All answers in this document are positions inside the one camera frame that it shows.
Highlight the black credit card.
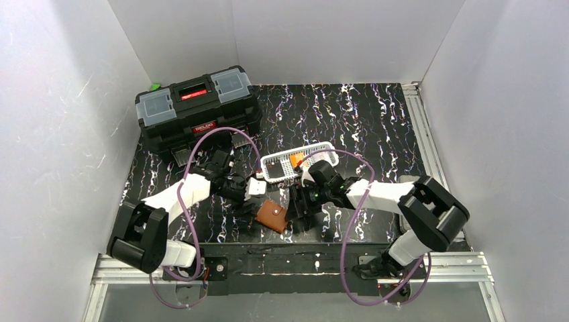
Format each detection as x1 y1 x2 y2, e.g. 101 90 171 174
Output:
267 160 287 179

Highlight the brown leather card holder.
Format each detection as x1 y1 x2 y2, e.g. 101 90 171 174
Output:
255 200 289 233

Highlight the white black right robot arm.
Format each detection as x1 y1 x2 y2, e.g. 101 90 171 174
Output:
287 161 470 277

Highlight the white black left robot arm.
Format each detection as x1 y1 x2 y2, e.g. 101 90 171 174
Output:
106 151 246 273

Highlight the white credit card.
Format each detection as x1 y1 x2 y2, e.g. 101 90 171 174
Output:
311 151 333 164

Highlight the orange credit card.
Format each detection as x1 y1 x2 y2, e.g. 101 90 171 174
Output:
289 152 305 168

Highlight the white plastic basket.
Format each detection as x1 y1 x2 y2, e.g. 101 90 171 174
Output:
260 142 339 184

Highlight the black plastic toolbox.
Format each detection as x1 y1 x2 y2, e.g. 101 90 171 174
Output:
135 65 263 167

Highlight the grey plastic case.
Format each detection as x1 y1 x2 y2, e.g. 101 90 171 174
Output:
398 175 470 252

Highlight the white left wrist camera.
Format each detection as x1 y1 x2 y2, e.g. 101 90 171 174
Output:
246 178 267 198

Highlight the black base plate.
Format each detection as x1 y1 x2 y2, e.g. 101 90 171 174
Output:
162 241 427 297

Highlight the aluminium frame rail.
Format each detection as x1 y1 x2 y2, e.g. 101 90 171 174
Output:
402 82 468 243

